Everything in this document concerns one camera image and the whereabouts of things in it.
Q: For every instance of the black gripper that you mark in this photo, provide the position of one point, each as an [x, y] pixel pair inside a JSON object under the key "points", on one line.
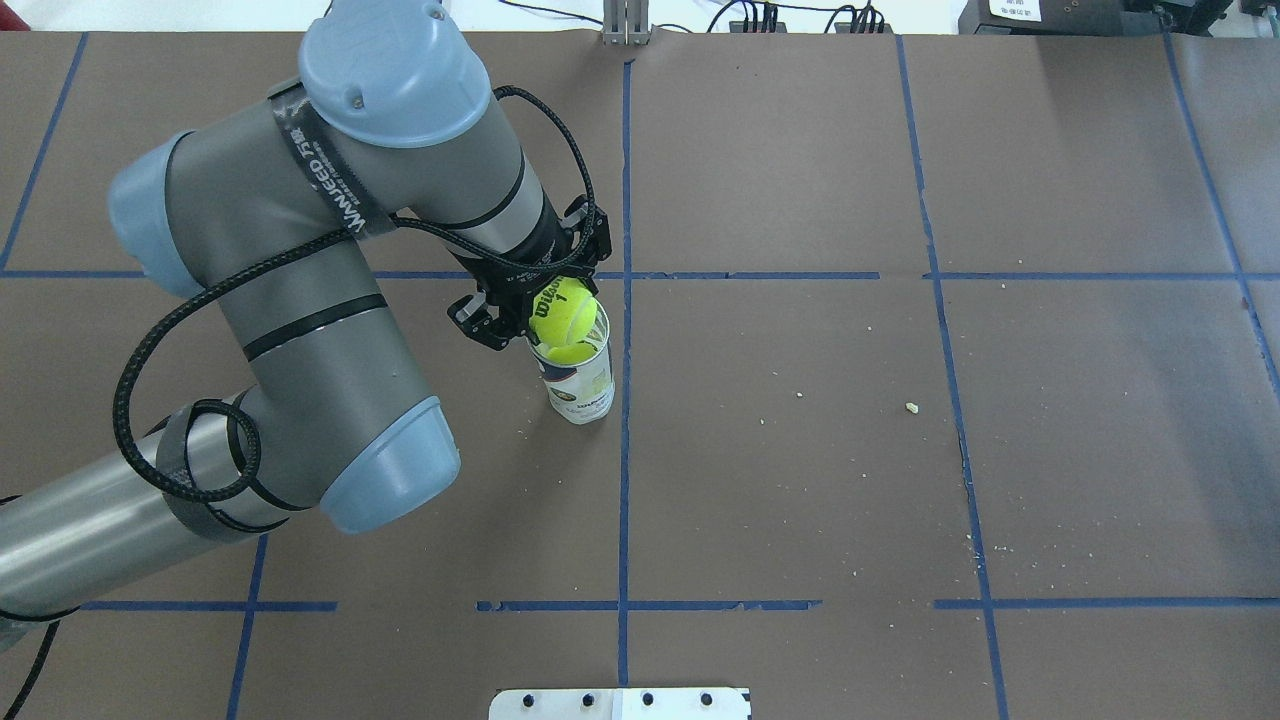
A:
{"points": [[517, 281]]}

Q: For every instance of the yellow Wilson tennis ball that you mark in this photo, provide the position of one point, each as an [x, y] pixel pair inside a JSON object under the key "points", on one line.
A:
{"points": [[556, 320]]}

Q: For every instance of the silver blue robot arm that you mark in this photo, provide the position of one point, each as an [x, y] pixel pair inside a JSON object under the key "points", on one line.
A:
{"points": [[392, 123]]}

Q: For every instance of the tennis ball inside can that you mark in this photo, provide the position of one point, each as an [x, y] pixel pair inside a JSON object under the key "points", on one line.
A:
{"points": [[572, 355]]}

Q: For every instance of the clear tennis ball can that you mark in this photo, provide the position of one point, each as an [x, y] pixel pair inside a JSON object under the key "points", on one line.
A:
{"points": [[585, 392]]}

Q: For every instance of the aluminium frame post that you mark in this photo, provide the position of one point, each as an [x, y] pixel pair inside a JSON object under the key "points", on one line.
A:
{"points": [[626, 23]]}

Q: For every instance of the white camera stand base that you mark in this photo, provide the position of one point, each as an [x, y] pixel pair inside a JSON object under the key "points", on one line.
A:
{"points": [[623, 703]]}

